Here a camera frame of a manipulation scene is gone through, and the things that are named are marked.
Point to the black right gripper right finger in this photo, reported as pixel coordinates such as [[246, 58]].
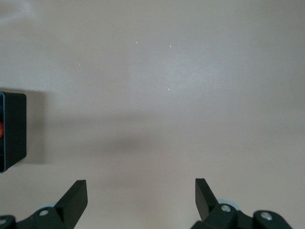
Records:
[[205, 202]]

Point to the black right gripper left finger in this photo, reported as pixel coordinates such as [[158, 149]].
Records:
[[71, 205]]

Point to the black plastic tray box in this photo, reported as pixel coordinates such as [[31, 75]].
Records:
[[15, 128]]

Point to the red apple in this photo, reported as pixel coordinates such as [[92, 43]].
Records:
[[1, 128]]

